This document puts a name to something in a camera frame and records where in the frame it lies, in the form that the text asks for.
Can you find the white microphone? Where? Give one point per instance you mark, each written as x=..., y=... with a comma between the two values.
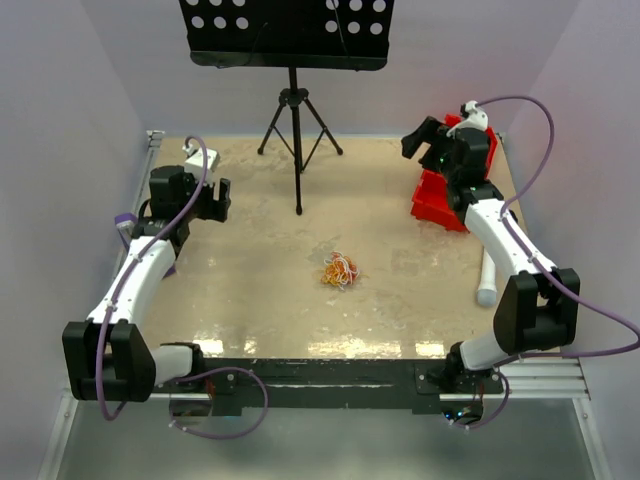
x=486, y=294

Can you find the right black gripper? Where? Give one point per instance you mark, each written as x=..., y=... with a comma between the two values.
x=430, y=133

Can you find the black music stand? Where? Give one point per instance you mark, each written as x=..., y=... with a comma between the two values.
x=294, y=35

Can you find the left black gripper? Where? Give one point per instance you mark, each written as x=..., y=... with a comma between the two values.
x=216, y=209

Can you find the red three-compartment bin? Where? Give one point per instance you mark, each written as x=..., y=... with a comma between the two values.
x=442, y=198

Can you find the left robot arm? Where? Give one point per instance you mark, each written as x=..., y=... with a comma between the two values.
x=106, y=355

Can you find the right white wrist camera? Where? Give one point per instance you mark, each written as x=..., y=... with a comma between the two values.
x=473, y=117

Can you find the purple metronome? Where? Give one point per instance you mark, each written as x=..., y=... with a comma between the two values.
x=124, y=225

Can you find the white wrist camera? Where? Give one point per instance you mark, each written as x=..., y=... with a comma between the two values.
x=202, y=159
x=473, y=117

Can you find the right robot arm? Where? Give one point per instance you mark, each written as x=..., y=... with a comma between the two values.
x=537, y=311

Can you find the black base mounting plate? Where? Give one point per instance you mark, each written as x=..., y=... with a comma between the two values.
x=396, y=384

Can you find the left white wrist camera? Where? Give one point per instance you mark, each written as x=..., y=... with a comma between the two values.
x=202, y=159

